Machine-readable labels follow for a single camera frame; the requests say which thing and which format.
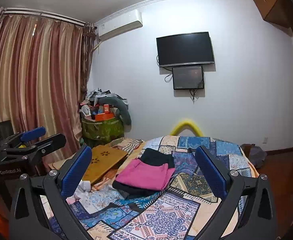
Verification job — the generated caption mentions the pink pants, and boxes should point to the pink pants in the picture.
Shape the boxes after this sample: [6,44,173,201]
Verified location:
[115,159,175,191]

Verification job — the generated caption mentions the blue patchwork bedspread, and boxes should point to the blue patchwork bedspread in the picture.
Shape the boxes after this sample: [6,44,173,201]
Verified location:
[68,135,257,239]

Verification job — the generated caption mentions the striped red gold curtain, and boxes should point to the striped red gold curtain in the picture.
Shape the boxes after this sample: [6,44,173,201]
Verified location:
[0,8,96,165]

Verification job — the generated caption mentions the grey stuffed toy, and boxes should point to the grey stuffed toy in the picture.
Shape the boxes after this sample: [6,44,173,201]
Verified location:
[97,96,132,126]

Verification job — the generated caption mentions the dark teal folded garment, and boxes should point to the dark teal folded garment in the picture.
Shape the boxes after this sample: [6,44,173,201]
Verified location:
[112,148,175,199]

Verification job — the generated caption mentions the yellow pool noodle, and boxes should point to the yellow pool noodle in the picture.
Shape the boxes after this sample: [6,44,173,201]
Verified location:
[170,119,204,137]

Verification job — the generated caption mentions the white air conditioner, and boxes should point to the white air conditioner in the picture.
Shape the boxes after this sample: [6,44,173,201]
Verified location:
[98,9,143,41]

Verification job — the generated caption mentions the small black wall monitor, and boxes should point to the small black wall monitor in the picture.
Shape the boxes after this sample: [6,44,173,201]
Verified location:
[172,66,204,90]

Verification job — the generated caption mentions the wall mounted black television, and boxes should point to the wall mounted black television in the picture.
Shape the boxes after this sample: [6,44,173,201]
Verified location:
[156,32,214,67]

